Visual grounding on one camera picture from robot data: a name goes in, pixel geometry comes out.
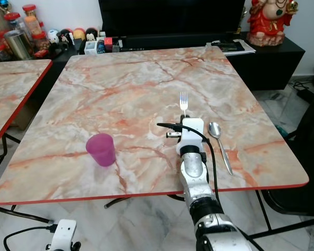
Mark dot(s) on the small white box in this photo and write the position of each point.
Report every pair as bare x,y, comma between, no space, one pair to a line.
90,48

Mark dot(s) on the white papers with black remote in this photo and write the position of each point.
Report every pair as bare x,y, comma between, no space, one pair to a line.
238,47

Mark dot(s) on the yellow toy figure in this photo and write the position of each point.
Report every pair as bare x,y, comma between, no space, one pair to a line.
78,34

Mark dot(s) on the black and white toy figure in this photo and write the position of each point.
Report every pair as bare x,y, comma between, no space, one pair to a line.
90,33

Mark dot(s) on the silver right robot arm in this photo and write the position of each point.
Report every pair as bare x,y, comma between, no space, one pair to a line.
196,183

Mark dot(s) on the purple plastic cup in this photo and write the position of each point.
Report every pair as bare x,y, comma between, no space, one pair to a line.
101,149

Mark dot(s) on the stainless steel tumbler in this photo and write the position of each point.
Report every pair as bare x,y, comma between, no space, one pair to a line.
17,45

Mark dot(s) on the black television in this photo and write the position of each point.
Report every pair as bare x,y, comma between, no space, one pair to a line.
172,16

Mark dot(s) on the red laughing buddha figurine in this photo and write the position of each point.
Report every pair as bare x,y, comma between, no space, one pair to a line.
269,22

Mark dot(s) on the black chair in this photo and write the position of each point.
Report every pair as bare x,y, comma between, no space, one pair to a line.
303,157

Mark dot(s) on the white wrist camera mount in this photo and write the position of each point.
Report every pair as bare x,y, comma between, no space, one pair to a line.
64,234
192,132

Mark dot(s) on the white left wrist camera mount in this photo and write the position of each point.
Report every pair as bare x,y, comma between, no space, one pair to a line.
64,234

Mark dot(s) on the silver metal spoon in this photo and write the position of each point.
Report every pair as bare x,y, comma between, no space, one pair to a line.
216,130

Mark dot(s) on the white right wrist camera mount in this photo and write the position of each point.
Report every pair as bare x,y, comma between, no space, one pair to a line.
192,132

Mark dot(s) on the tall red-lid jar orange contents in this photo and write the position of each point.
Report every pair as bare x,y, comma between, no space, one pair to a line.
32,22

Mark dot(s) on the silver metal fork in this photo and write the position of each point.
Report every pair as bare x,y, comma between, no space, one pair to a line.
184,103

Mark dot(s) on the red-lid clear plastic jar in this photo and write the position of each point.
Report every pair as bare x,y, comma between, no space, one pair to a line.
12,21

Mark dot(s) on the red-lid jar brown snacks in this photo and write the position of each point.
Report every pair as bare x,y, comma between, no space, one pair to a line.
41,42

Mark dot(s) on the small red box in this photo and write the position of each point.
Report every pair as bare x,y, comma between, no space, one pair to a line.
108,41

